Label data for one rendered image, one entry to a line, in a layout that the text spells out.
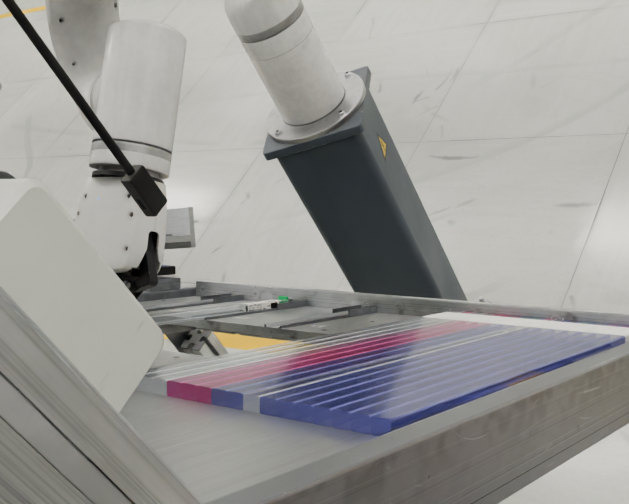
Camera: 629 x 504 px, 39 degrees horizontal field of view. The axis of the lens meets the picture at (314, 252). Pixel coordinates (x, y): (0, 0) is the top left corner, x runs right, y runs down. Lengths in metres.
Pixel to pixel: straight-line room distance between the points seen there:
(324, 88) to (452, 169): 1.03
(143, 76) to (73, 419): 0.72
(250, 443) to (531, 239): 1.74
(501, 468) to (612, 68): 2.16
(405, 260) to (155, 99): 0.87
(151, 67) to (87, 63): 0.12
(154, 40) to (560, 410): 0.55
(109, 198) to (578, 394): 0.50
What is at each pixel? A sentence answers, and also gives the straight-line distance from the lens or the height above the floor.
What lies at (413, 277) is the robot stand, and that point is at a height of 0.33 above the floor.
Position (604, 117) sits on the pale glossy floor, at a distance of 2.49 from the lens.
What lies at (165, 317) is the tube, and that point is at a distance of 1.00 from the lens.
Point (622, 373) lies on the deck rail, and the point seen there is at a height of 0.86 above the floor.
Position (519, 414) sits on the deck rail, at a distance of 0.59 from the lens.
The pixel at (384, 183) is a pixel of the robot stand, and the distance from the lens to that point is 1.59.
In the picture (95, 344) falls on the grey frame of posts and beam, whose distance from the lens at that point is 0.25.
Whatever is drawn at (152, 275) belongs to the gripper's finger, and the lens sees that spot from 0.91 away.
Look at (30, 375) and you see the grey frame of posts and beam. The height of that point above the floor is 1.34.
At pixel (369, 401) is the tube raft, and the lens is 0.56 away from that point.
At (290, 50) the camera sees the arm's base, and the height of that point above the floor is 0.85.
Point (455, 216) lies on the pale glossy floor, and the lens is 2.35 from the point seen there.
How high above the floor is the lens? 1.47
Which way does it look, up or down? 37 degrees down
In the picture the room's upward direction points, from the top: 31 degrees counter-clockwise
